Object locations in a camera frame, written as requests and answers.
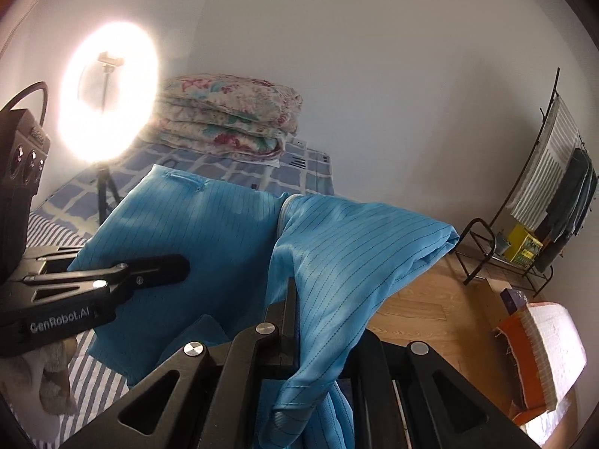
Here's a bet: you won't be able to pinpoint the blue checkered bed sheet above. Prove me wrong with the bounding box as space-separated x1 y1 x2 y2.
28 139 337 237

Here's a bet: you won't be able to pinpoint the person's left hand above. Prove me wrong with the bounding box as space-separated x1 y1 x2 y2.
21 337 80 415

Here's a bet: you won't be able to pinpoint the black wire rack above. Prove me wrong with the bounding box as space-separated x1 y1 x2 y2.
455 68 599 297

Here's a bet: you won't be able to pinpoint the white striped towel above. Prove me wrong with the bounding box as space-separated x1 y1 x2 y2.
508 97 582 231

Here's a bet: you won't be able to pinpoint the cardboard box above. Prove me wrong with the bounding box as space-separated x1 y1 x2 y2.
484 276 532 319

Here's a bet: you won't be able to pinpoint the yellow box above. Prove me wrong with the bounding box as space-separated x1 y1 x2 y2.
503 223 544 266

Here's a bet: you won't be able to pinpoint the black tripod stand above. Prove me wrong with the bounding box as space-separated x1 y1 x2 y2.
96 51 126 227

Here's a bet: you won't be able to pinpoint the folded floral quilt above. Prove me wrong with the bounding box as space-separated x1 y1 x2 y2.
139 73 303 165

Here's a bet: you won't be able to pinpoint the blue pinstriped work coat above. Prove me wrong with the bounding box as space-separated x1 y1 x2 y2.
68 164 462 449

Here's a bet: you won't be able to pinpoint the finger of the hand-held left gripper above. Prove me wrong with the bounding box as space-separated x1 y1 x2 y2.
22 255 191 304
21 244 89 273

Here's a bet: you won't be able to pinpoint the blue striped bed quilt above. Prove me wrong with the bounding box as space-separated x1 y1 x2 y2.
0 210 134 438

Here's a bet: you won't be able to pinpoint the ring light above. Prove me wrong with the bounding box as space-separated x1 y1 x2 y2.
57 21 161 165

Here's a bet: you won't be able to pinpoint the purple box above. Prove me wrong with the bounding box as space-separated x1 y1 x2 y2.
500 287 527 314

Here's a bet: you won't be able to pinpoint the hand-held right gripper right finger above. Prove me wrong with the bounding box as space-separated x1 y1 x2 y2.
346 330 541 449

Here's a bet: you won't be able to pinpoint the orange and white mat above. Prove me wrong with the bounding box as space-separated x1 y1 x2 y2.
491 302 589 424

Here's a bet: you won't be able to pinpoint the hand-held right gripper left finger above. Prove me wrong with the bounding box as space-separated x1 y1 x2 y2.
61 278 299 449

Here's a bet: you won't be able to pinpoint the black cable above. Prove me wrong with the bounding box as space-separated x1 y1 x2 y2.
0 81 51 126

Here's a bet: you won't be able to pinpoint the dark green hanging cloths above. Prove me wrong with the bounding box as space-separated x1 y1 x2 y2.
533 147 599 273

